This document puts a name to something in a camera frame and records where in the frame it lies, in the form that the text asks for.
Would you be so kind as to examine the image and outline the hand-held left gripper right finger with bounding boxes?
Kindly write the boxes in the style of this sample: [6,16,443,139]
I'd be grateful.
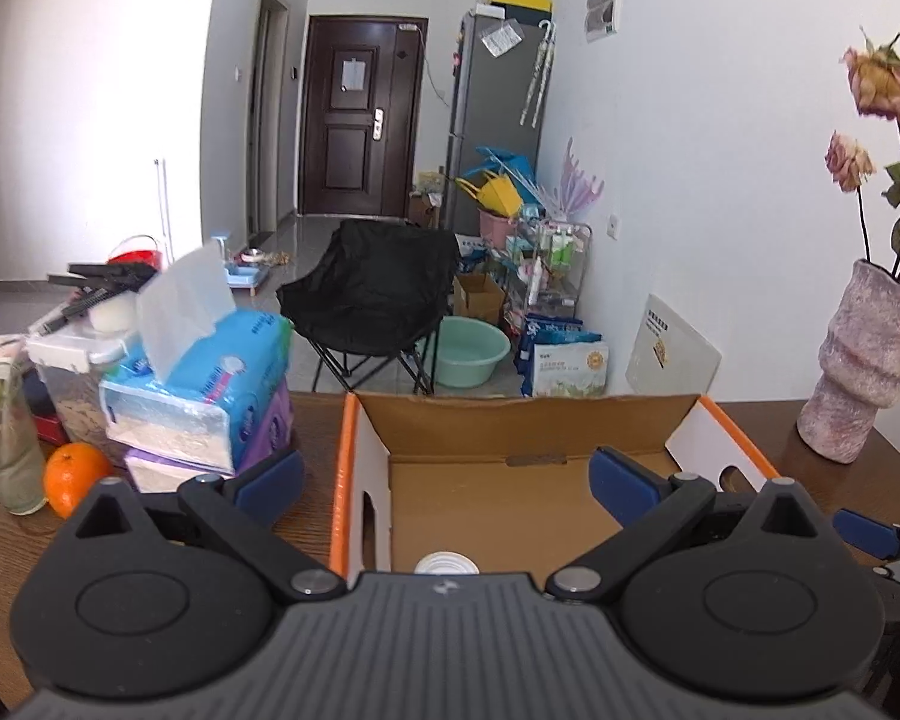
[546,446,842,605]

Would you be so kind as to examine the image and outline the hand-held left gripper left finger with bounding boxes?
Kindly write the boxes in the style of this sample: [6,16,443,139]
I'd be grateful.
[52,448,348,605]

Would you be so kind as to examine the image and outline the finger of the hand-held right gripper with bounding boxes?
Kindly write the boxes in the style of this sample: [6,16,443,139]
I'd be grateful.
[832,508,900,565]

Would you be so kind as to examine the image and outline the red printed cardboard box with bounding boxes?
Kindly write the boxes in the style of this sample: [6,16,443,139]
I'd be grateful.
[328,392,782,578]

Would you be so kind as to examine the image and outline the purple tissue pack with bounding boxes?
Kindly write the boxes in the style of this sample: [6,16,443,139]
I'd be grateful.
[124,382,295,496]

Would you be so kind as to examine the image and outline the blue tissue pack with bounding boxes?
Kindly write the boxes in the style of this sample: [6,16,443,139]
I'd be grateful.
[99,242,295,471]

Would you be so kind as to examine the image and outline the white printed bag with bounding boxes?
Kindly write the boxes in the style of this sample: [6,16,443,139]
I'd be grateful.
[521,343,610,398]

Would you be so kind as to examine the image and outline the white board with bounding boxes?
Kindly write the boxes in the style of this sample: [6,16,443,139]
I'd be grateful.
[625,294,722,397]

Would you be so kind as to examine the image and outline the pink textured vase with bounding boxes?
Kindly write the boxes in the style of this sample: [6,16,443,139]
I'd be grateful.
[796,259,900,464]

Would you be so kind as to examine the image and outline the blue printed bag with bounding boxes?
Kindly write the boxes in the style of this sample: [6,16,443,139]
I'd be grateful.
[520,312,605,361]

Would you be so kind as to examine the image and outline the white round cap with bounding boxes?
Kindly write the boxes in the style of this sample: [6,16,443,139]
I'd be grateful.
[414,551,479,576]

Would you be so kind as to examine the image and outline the orange fruit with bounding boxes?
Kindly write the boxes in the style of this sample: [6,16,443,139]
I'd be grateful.
[43,442,113,519]

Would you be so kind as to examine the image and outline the green plastic basin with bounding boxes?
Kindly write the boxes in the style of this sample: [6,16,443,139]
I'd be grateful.
[420,316,512,389]

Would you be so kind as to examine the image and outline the blue pet bowl stand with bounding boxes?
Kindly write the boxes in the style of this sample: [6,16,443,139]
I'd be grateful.
[223,246,269,290]

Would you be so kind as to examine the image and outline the black folding chair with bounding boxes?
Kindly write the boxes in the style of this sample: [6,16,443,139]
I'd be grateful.
[276,219,462,396]

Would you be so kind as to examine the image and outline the clear plastic storage container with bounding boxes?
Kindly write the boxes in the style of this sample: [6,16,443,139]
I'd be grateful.
[26,328,132,466]

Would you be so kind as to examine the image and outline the white bowl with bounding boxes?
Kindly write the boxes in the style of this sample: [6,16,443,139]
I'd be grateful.
[90,292,140,335]

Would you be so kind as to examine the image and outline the metal rack cart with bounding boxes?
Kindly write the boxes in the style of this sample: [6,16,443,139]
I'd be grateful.
[505,217,593,332]

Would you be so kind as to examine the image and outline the brown cardboard box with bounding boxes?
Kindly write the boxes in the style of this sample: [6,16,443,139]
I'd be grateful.
[452,272,508,328]

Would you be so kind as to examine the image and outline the black tool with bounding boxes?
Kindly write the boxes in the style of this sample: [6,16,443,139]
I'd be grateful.
[28,261,158,336]

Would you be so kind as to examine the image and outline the clear drinking glass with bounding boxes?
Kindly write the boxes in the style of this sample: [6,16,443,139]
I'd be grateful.
[0,369,48,515]

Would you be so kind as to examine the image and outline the red basket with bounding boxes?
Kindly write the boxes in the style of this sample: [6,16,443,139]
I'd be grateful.
[107,235,167,271]

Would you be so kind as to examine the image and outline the pink bucket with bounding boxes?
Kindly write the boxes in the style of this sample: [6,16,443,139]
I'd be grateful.
[478,208,522,251]

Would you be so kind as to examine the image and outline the white pole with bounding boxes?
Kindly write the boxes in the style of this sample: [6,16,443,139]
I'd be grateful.
[154,157,174,265]

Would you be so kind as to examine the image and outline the purple fan decoration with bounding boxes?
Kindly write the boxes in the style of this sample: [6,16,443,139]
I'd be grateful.
[559,138,605,223]

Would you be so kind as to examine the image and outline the blue plastic stool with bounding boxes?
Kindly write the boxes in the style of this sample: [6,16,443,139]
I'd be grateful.
[474,146,537,203]

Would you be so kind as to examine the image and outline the dark brown entrance door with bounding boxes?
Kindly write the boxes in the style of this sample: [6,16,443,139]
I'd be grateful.
[296,15,428,221]

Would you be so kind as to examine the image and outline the grey refrigerator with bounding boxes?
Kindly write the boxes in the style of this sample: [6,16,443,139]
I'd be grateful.
[444,10,557,241]

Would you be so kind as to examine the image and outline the white folded umbrella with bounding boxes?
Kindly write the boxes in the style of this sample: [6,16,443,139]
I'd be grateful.
[520,19,557,128]

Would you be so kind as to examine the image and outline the dried pink roses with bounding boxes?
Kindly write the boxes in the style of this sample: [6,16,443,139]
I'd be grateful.
[825,25,900,287]

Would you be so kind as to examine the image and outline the clear plastic bag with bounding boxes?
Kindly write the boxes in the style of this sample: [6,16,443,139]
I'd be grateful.
[480,19,527,58]

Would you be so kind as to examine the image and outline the yellow black box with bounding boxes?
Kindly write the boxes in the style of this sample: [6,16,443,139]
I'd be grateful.
[490,0,556,29]

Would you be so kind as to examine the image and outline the interior door frame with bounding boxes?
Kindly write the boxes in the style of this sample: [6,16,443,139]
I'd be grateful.
[246,0,290,238]

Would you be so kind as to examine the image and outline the wall panel cover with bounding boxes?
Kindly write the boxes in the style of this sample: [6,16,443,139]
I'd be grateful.
[585,0,622,44]

